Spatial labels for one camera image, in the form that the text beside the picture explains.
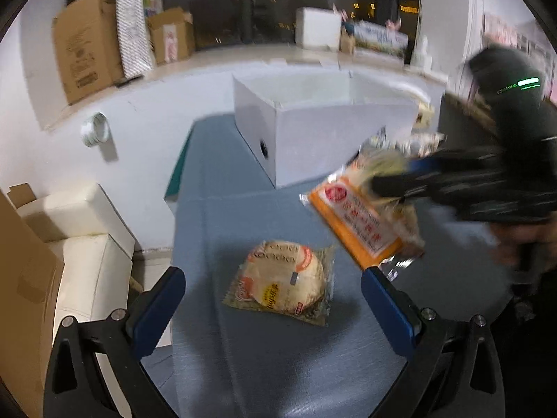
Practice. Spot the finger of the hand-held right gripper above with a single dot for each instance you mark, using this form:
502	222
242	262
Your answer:
424	163
404	186

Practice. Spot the orange label noodle packet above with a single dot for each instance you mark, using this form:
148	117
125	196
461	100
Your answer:
357	222

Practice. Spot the small brown cardboard box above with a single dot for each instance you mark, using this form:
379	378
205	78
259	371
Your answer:
172	39

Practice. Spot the person's right hand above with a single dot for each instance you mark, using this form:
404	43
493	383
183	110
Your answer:
509	248

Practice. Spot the large brown cardboard box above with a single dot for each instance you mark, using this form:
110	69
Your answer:
87	48

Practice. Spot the white cardboard box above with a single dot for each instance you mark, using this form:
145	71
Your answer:
313	148

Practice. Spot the pink hand fan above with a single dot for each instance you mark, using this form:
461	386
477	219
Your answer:
393	24
339	12

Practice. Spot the round flatbread packet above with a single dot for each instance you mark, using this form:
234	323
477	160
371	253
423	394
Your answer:
283	278

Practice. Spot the black framed window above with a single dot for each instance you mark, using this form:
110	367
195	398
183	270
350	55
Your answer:
270	4

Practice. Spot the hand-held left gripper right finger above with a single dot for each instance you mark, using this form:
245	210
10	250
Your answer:
387	313

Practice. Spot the white foam block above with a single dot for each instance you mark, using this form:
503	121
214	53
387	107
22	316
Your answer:
317	28

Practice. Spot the white plastic bottle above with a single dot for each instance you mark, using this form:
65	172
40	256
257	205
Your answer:
421	52

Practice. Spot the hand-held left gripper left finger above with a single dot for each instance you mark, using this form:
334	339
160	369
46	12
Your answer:
159	313

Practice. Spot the flat brown cardboard sheet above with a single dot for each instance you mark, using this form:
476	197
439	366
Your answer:
26	296

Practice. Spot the cream leather sofa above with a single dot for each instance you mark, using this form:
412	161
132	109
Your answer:
87	244

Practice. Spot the printed landscape gift box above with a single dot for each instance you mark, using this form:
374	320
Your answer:
378	40

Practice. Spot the dotted white paper bag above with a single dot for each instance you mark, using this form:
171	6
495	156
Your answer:
135	26

